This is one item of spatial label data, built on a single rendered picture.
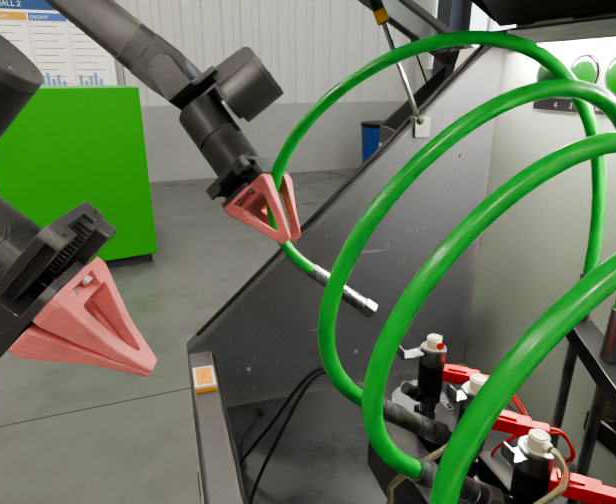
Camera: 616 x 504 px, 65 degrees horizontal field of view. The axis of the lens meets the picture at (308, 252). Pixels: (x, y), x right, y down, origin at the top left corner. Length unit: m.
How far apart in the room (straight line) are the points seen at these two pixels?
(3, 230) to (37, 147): 3.37
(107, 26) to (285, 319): 0.50
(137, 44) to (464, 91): 0.50
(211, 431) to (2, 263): 0.43
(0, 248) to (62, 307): 0.05
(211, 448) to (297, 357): 0.29
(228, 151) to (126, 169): 3.17
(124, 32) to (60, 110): 2.99
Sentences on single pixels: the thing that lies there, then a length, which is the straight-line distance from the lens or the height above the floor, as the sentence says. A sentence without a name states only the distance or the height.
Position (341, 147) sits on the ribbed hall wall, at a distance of 7.57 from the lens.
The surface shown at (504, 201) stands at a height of 1.31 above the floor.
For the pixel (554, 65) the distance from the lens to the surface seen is 0.58.
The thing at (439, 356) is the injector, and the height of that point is 1.09.
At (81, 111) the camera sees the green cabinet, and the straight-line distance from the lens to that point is 3.67.
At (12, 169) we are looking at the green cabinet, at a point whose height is 0.80.
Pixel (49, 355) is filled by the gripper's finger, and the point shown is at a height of 1.23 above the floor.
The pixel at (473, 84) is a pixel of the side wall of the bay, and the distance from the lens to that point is 0.87.
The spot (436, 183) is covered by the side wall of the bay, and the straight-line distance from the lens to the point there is 0.86.
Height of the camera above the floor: 1.38
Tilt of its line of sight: 20 degrees down
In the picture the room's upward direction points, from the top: straight up
